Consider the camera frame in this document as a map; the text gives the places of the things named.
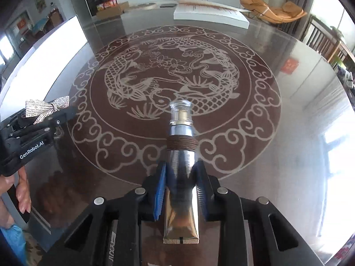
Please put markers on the orange lounge chair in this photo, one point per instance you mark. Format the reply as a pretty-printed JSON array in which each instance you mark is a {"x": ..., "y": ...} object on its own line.
[{"x": 274, "y": 11}]

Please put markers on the flat black device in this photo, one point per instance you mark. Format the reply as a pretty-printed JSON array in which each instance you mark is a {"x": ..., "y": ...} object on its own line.
[{"x": 167, "y": 5}]

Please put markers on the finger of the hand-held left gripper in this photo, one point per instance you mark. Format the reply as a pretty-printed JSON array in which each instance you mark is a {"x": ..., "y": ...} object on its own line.
[{"x": 62, "y": 116}]

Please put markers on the person's left hand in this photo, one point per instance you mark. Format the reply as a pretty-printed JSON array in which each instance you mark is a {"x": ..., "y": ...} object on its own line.
[{"x": 23, "y": 191}]

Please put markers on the orange cardboard boxes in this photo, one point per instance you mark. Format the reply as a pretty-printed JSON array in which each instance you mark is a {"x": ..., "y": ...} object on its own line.
[{"x": 111, "y": 9}]

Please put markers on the white flat box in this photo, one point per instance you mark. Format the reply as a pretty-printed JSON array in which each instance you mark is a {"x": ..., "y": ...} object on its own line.
[{"x": 210, "y": 18}]

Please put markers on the clutter of small items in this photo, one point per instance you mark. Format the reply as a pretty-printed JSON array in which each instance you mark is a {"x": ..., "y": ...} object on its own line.
[{"x": 348, "y": 80}]

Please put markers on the rhinestone bow hair clip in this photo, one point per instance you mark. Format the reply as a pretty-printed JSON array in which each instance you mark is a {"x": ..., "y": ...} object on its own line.
[{"x": 36, "y": 108}]

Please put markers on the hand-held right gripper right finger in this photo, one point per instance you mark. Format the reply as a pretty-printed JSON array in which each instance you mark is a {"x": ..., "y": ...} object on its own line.
[{"x": 201, "y": 194}]

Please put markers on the person's left forearm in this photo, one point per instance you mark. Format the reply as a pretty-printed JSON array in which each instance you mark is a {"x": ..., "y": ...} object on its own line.
[{"x": 12, "y": 241}]

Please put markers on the dark wooden chair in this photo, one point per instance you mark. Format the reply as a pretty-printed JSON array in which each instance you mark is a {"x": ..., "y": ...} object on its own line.
[{"x": 324, "y": 40}]

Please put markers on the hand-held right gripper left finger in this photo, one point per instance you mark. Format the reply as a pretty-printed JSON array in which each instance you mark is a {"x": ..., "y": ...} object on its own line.
[{"x": 159, "y": 191}]

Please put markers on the window curtains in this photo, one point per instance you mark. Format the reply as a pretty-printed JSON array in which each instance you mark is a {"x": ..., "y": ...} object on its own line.
[{"x": 301, "y": 0}]

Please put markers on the silver tube with clear cap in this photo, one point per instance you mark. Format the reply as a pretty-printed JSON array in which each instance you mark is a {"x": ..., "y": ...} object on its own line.
[{"x": 180, "y": 149}]

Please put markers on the framed wall picture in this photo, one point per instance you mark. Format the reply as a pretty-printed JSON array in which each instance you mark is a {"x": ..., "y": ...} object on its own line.
[{"x": 40, "y": 2}]

